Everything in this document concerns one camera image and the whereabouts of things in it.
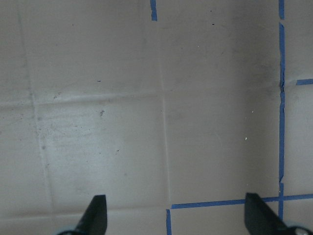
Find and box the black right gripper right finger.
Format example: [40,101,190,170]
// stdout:
[244,193,290,235]

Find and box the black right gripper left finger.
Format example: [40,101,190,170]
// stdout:
[74,195,107,235]

